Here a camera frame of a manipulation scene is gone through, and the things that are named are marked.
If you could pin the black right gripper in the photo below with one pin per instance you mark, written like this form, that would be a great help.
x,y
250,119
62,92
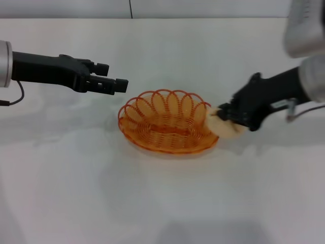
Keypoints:
x,y
264,96

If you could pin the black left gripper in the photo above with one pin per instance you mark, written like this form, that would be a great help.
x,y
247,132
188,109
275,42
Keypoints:
x,y
48,69

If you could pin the beige bread bun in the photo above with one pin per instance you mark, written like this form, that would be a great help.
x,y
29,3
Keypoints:
x,y
223,129

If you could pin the orange yellow woven plastic basket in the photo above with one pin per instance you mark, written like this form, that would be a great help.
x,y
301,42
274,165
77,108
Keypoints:
x,y
167,130

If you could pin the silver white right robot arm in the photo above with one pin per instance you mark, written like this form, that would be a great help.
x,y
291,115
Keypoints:
x,y
304,25

